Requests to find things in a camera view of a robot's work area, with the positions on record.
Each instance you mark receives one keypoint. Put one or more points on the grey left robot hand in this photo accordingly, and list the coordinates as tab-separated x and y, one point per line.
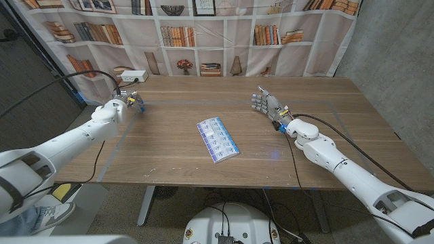
134	100

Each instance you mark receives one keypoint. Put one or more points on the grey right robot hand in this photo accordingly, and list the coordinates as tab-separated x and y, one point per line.
274	106

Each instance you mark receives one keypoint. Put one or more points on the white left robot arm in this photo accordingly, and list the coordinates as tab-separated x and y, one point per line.
68	142

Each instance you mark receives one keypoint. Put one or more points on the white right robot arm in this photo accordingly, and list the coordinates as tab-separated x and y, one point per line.
339	162

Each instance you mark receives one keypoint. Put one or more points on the white robot shoulder cover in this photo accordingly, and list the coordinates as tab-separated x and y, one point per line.
68	240

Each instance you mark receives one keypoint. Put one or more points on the translucent purple weekly pill organizer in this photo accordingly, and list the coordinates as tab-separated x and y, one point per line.
217	140

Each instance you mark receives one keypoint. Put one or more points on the white power strip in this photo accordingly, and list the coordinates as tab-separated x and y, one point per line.
134	76

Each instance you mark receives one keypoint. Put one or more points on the printed bookshelf backdrop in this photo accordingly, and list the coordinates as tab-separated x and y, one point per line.
237	34

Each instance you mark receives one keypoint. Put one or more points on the black ribbed round disc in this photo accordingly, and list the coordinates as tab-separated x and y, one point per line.
166	192

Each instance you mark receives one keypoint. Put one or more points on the grey table leg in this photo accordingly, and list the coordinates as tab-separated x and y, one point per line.
146	206
320	213

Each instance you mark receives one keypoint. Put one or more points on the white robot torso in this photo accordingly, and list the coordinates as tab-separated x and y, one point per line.
244	220

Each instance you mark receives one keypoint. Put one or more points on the grey white sneaker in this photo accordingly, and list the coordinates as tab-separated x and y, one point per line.
57	211

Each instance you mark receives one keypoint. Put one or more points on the blue jeans leg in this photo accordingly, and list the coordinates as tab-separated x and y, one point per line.
23	223

